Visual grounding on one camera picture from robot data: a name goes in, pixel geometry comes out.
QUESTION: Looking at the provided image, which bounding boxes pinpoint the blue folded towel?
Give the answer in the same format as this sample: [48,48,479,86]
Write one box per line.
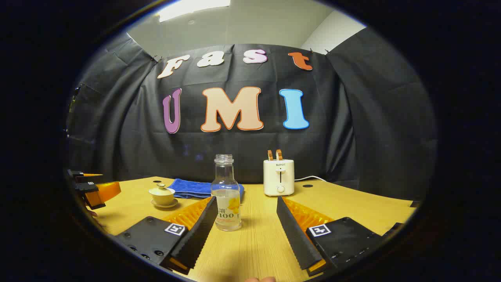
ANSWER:
[168,179,245,200]

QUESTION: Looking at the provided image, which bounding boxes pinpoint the clear glass water bottle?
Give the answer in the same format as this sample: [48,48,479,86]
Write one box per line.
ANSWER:
[211,154,242,231]

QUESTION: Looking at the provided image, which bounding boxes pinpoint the black backdrop cloth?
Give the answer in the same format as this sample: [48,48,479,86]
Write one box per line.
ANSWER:
[67,27,438,202]

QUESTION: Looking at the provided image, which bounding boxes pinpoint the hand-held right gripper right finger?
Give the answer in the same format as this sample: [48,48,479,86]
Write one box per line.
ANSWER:
[276,196,383,277]

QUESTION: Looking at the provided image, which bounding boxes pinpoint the white toaster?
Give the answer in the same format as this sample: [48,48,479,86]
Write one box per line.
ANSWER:
[263,159,295,197]

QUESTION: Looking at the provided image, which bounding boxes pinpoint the ceiling light panel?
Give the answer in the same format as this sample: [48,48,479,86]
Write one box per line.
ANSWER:
[159,0,231,22]

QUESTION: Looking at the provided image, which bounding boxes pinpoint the cream ceramic teacup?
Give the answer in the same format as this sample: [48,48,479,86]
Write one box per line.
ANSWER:
[149,189,175,206]

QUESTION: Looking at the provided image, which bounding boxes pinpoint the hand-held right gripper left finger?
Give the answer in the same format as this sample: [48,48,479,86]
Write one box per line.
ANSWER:
[114,196,218,275]

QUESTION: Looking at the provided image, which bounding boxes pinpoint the cream ceramic saucer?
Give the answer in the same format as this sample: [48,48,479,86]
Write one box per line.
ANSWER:
[151,198,179,209]

